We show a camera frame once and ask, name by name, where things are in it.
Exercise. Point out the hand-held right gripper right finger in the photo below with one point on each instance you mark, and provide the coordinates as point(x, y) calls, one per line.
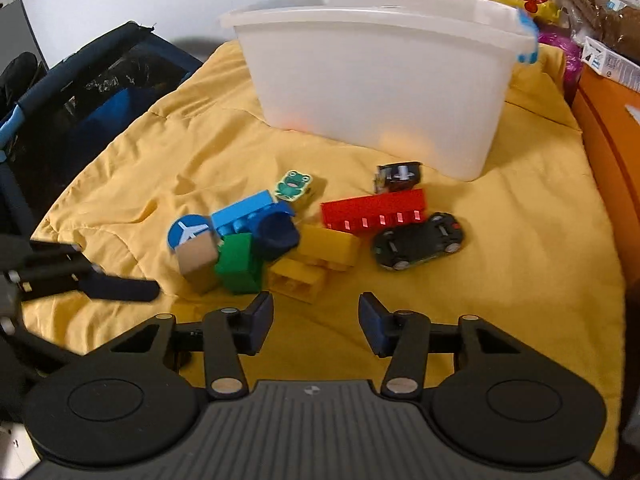
point(372, 322)

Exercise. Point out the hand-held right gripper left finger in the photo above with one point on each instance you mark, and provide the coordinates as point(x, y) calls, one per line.
point(260, 322)

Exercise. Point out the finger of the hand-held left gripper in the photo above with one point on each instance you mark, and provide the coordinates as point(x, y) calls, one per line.
point(30, 352)
point(120, 289)

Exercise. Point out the yellow toy brick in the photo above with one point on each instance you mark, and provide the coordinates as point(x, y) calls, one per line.
point(330, 246)
point(297, 282)

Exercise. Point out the green toy brick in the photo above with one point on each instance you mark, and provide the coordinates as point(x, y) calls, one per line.
point(237, 260)

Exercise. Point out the wooden cube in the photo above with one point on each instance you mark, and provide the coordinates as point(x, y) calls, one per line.
point(197, 260)

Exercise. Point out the dark blue arch block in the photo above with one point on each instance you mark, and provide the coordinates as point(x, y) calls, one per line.
point(277, 235)

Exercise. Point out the blue round airplane disc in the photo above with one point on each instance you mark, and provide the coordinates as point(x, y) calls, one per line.
point(187, 230)

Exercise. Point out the blue toy brick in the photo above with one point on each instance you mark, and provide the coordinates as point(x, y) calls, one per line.
point(240, 212)

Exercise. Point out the red long toy brick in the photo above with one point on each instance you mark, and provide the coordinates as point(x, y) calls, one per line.
point(372, 210)

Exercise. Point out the frog print block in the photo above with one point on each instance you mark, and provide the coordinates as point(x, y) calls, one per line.
point(292, 186)

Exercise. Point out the white black toy police car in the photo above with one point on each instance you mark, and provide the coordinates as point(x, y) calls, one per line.
point(397, 176)

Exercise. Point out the white plastic bin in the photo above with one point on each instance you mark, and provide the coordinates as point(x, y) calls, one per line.
point(375, 75)

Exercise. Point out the yellow blanket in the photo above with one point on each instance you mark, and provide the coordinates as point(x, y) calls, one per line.
point(525, 260)

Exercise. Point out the dark blue fabric chair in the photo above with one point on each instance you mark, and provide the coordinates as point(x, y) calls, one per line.
point(100, 90)

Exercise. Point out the orange box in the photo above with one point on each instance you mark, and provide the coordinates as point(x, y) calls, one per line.
point(615, 160)

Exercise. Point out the pink plastic bag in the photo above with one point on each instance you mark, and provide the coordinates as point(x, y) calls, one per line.
point(560, 57)

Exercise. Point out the small white box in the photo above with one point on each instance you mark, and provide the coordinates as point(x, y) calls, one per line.
point(610, 62)

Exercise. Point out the brown parcel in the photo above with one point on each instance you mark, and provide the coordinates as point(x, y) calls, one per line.
point(610, 10)

